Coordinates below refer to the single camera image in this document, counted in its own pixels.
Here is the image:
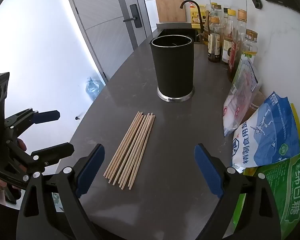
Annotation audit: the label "dark soy sauce bottle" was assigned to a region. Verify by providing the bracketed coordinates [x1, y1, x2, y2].
[207, 4, 227, 63]

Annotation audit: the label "clear jar brown contents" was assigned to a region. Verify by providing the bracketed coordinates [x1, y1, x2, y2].
[240, 91, 265, 123]

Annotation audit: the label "gold capped oil bottle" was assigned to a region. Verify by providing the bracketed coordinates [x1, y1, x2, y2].
[240, 29, 258, 67]

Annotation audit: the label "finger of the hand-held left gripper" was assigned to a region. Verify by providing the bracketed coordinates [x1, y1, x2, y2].
[6, 140, 75, 180]
[4, 108, 60, 130]

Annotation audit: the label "green and pink printed packet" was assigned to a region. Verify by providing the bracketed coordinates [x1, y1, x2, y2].
[231, 57, 263, 100]

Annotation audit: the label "green sugar bag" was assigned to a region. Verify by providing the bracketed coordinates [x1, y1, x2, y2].
[232, 129, 300, 240]

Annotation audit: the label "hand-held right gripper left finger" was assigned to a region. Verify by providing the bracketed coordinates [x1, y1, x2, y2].
[16, 144, 105, 240]

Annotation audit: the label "wooden cutting board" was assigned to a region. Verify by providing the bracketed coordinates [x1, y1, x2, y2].
[154, 0, 186, 23]

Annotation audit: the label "black door lock handle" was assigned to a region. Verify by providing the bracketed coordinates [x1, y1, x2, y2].
[122, 4, 143, 28]

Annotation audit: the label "black cylindrical utensil holder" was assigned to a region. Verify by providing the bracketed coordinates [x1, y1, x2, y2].
[149, 35, 196, 103]

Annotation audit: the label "person's left hand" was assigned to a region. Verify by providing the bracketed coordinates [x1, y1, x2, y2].
[0, 138, 28, 192]

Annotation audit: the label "bundle of wooden chopsticks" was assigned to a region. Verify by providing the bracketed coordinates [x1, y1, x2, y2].
[104, 111, 156, 190]

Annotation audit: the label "yellow labelled oil jug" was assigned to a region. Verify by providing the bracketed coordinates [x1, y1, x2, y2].
[189, 5, 207, 29]

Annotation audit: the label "blue and white salt bag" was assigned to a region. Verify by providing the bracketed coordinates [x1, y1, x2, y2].
[231, 91, 300, 173]

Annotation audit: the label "grey door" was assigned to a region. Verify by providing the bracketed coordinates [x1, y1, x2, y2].
[62, 0, 154, 83]

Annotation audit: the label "yellow bag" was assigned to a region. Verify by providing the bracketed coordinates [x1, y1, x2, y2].
[290, 104, 300, 140]

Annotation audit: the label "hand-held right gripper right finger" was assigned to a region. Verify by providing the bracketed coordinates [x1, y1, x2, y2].
[194, 143, 282, 240]

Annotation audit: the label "black curved faucet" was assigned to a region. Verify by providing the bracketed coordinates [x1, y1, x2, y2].
[180, 0, 207, 37]

